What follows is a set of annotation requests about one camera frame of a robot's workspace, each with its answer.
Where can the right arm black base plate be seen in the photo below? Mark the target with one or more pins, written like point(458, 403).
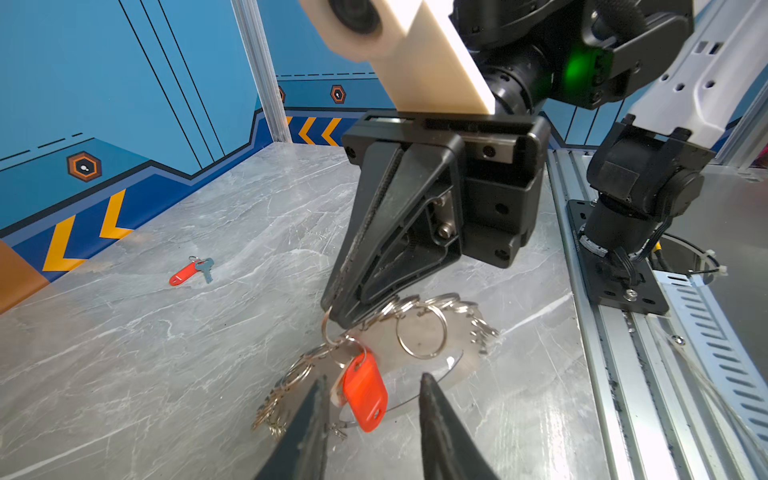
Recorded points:
point(607, 281)

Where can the red tag with grey key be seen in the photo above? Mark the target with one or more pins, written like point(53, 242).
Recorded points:
point(195, 266)

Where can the right corner aluminium post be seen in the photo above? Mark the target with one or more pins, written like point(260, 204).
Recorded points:
point(254, 39)

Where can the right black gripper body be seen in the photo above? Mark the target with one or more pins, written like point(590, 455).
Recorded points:
point(501, 159)

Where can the red head silver key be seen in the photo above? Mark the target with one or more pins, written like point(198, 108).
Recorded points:
point(362, 389)

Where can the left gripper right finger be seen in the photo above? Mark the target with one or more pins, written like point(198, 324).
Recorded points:
point(447, 450)

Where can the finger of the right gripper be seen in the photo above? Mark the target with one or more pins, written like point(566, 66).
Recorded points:
point(391, 240)

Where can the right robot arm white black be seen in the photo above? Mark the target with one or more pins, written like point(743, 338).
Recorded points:
point(690, 61)

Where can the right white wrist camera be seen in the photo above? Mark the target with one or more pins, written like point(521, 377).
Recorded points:
point(414, 49)

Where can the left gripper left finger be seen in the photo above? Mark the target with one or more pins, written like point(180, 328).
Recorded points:
point(302, 451)

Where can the aluminium front rail frame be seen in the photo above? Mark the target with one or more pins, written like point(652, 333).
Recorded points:
point(677, 395)

